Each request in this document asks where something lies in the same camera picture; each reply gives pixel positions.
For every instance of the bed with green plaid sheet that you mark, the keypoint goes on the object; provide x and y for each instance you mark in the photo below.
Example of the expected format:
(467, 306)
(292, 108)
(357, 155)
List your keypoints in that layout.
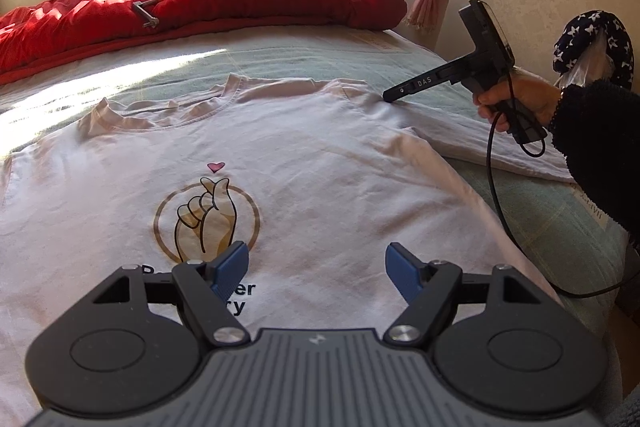
(540, 207)

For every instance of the white long-sleeve printed shirt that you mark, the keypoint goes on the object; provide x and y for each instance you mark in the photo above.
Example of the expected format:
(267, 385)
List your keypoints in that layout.
(325, 157)

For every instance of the dark star-print cloth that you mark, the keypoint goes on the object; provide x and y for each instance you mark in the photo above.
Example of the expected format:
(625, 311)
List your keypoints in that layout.
(575, 37)

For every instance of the person's right hand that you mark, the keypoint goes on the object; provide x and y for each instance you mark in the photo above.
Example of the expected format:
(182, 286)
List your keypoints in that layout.
(535, 94)

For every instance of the clear plastic bag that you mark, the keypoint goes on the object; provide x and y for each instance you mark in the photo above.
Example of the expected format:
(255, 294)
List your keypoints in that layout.
(592, 62)

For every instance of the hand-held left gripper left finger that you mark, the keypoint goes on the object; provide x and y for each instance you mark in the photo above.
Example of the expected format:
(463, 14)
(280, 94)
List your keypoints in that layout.
(230, 267)

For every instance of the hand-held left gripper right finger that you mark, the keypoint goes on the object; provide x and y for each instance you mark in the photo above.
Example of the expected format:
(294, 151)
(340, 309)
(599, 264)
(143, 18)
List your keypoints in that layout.
(405, 274)

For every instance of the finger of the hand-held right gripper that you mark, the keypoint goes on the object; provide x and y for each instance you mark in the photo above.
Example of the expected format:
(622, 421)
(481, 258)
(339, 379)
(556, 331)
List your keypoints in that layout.
(400, 93)

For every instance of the person's right forearm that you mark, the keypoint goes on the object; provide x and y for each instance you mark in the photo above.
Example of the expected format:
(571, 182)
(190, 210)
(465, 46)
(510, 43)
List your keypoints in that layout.
(600, 147)

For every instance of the red quilt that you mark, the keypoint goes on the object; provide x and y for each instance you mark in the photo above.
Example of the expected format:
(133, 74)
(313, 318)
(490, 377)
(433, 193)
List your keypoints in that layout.
(200, 2)

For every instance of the metal clamp tool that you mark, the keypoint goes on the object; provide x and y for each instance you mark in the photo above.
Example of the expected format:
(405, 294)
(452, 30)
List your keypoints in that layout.
(147, 12)

